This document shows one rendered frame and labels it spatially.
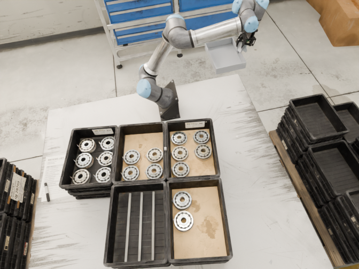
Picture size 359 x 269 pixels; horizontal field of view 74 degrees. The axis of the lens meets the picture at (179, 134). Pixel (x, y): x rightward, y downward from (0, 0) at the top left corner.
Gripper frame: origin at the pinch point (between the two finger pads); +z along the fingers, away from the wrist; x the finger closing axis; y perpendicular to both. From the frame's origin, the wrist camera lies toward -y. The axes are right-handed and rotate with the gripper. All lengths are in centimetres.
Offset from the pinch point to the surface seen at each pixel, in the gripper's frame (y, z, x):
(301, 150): 53, 58, 59
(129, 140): 32, 45, -77
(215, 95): 0.6, 40.7, -4.8
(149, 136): 32, 42, -64
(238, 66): 13.2, 2.4, -5.0
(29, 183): 11, 124, -160
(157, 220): 86, 43, -70
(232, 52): -3.5, 3.7, -2.1
